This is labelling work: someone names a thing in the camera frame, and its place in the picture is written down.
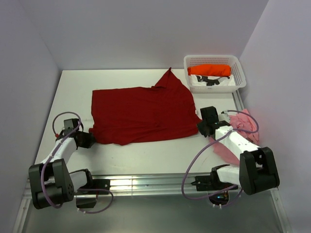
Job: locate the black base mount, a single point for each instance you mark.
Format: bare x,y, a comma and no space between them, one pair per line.
212,182
86,198

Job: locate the rolled orange t shirt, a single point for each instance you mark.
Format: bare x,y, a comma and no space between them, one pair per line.
210,70

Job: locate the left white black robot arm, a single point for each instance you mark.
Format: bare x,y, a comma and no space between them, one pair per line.
50,181

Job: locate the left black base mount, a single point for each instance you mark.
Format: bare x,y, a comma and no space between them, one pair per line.
86,198

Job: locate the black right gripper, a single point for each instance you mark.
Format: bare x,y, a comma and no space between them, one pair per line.
200,126

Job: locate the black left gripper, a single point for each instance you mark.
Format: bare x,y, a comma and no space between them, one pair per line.
90,140

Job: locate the dark red t shirt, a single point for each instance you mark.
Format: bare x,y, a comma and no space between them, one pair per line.
164,111

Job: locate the white plastic basket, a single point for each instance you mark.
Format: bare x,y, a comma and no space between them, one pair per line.
232,61

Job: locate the aluminium rail frame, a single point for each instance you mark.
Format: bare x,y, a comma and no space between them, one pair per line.
152,203

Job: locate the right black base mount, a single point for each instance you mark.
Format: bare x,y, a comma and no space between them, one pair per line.
212,182

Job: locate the pink t shirt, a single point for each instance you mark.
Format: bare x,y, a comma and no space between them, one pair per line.
239,121

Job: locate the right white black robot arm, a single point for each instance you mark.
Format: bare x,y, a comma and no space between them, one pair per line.
257,170

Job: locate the white black printed t shirt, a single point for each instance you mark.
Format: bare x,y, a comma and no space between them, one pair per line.
200,80

